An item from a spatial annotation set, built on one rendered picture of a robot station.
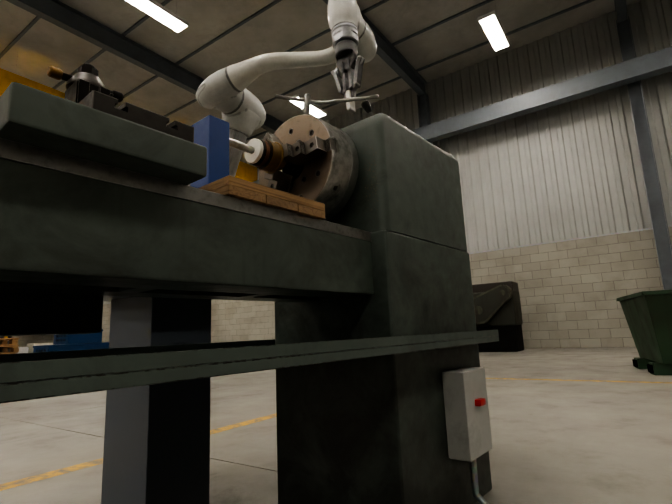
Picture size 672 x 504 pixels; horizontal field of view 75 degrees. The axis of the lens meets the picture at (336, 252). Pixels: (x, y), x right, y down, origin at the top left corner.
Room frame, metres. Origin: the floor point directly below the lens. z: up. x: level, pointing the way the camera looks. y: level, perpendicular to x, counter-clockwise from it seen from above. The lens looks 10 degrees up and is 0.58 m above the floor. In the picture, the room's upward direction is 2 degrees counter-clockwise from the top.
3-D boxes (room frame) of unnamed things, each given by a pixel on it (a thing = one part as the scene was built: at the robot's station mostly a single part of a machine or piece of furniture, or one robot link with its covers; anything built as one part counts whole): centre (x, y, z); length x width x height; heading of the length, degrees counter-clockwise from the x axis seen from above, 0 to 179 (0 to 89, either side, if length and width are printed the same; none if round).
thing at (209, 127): (1.02, 0.30, 1.00); 0.08 x 0.06 x 0.23; 51
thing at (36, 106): (0.80, 0.53, 0.89); 0.53 x 0.30 x 0.06; 51
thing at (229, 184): (1.08, 0.26, 0.88); 0.36 x 0.30 x 0.04; 51
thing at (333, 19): (1.33, -0.06, 1.66); 0.13 x 0.11 x 0.16; 155
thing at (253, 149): (1.08, 0.25, 1.08); 0.13 x 0.07 x 0.07; 141
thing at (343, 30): (1.31, -0.06, 1.55); 0.09 x 0.09 x 0.06
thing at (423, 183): (1.61, -0.15, 1.06); 0.59 x 0.48 x 0.39; 141
